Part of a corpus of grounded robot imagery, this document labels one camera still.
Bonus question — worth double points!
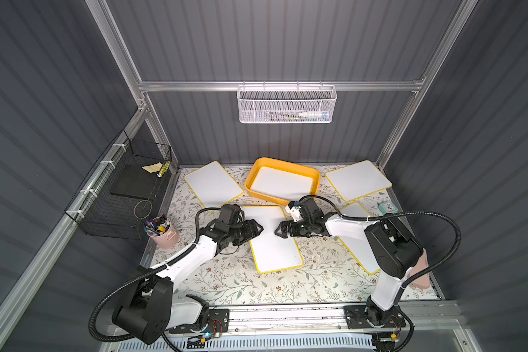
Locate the whiteboard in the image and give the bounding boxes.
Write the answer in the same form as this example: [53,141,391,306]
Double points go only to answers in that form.
[184,161,243,208]
[241,205,304,274]
[325,160,392,202]
[250,167,314,201]

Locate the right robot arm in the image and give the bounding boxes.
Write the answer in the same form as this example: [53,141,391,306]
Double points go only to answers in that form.
[274,214,424,327]

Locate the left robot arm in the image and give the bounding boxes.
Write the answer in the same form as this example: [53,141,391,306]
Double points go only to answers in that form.
[111,219,263,344]

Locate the right whiteboard under arm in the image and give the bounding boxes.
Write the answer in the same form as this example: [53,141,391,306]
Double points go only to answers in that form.
[339,202,380,275]

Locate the yellow plastic storage box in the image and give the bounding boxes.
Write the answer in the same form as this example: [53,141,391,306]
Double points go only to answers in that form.
[244,157,321,205]

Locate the floral table mat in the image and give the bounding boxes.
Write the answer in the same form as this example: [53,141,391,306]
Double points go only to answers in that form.
[151,164,441,307]

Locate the pink pen cup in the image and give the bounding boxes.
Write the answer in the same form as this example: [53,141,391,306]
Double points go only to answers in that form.
[143,214,179,249]

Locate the small mint green clock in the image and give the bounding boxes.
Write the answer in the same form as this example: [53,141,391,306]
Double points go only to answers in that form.
[378,201,400,215]

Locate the yellow sticky note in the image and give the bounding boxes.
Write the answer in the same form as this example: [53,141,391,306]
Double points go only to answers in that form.
[142,163,163,173]

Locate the markers in white basket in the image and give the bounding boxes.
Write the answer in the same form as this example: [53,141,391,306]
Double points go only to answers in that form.
[258,111,331,123]

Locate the pink eraser case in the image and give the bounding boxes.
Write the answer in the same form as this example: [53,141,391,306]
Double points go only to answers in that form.
[410,250,431,290]

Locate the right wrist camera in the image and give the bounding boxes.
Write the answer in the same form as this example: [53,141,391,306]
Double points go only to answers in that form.
[285,198,324,222]

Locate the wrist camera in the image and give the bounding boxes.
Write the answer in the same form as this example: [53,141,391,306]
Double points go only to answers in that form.
[285,198,324,222]
[218,204,244,226]

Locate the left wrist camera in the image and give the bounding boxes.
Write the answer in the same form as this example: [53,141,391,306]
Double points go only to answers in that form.
[218,204,244,226]

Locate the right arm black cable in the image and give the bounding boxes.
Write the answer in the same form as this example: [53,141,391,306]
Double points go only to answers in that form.
[298,194,462,307]

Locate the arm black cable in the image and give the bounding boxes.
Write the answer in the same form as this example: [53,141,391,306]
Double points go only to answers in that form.
[298,194,462,307]
[87,206,223,343]

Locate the black wire basket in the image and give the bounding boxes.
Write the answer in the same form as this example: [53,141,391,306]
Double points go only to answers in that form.
[65,133,172,240]

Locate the white wire mesh basket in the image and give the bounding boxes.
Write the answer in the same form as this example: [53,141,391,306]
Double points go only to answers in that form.
[236,83,337,124]

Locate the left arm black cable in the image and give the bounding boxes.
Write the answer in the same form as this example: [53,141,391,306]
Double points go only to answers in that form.
[87,206,223,343]

